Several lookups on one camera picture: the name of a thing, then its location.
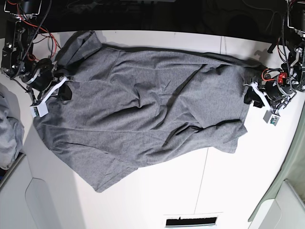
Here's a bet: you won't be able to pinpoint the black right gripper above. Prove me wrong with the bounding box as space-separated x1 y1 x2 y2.
25 59 72 101

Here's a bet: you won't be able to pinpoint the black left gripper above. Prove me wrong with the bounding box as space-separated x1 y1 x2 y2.
244 81 296 108

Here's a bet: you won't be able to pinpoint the grey t-shirt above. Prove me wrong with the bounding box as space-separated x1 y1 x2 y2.
33 31 263 192

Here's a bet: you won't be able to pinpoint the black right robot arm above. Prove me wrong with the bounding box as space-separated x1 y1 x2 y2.
0 0 72 105

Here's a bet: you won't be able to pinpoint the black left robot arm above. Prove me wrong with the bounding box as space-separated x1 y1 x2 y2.
244 0 305 113

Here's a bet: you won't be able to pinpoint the pile of grey clothes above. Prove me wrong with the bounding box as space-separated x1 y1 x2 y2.
0 84 24 170

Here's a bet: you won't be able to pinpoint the white bin right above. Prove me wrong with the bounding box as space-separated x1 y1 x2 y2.
249 179 305 229

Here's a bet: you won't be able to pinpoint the white bin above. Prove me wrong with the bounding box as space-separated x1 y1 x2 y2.
249 179 305 229
0 155 62 229

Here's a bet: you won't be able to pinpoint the white bin left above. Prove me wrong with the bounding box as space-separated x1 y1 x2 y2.
0 155 62 229

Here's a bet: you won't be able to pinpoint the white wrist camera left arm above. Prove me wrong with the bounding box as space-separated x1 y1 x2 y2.
245 82 280 126

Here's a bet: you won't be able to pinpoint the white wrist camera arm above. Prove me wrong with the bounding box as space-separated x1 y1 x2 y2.
245 82 280 126
30 76 71 118

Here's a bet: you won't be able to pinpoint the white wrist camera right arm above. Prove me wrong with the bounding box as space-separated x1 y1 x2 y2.
30 76 71 118

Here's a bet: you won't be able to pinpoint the white cables in background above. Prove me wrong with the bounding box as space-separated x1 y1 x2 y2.
243 0 290 36

